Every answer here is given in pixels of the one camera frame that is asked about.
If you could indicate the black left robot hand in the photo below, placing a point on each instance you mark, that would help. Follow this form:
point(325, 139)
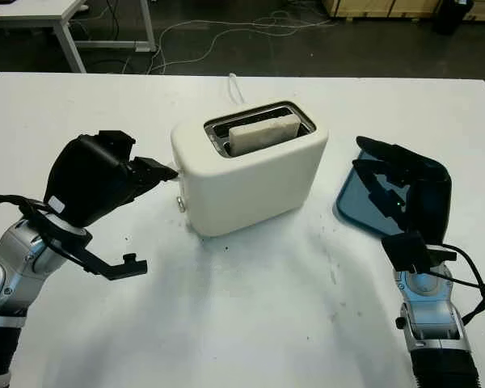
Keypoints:
point(89, 178)

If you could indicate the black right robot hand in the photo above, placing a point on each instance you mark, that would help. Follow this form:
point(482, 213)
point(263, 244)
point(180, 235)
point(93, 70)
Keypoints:
point(430, 202)

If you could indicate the blue plastic tray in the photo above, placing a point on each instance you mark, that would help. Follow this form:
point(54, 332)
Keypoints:
point(355, 202)

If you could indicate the pale bread slice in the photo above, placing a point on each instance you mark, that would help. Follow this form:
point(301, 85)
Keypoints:
point(262, 135)

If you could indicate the cream two-slot toaster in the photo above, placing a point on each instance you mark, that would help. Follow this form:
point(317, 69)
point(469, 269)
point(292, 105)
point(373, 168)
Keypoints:
point(258, 190)

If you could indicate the white office desk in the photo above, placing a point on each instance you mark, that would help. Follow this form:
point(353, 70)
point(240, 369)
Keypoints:
point(32, 12)

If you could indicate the white shoe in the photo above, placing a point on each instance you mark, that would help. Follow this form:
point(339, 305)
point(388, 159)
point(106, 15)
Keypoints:
point(84, 7)

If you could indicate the black waste bin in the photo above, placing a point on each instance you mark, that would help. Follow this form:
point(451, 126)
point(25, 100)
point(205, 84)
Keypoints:
point(452, 18)

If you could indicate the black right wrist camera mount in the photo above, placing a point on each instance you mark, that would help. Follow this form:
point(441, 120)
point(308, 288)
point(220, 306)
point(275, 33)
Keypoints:
point(404, 250)

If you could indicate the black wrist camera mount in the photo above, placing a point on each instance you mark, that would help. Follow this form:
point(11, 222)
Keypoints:
point(404, 250)
point(117, 272)

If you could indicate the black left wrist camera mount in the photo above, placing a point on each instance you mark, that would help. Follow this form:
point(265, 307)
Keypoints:
point(117, 272)

